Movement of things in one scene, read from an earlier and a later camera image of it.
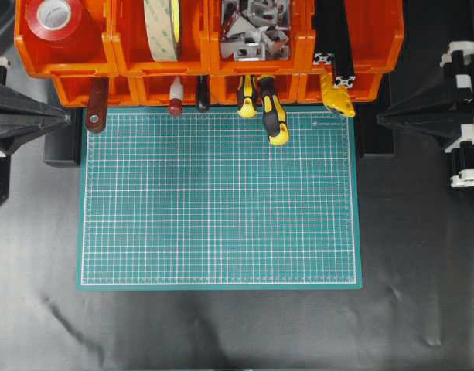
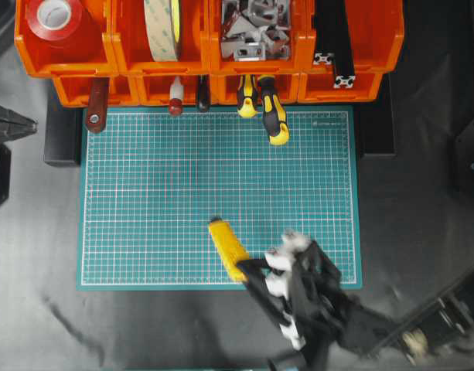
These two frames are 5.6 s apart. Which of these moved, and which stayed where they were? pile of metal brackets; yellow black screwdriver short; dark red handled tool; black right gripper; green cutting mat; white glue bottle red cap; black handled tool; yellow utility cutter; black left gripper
Moved: yellow utility cutter; black right gripper; black left gripper
Stayed: dark red handled tool; black handled tool; pile of metal brackets; green cutting mat; yellow black screwdriver short; white glue bottle red cap
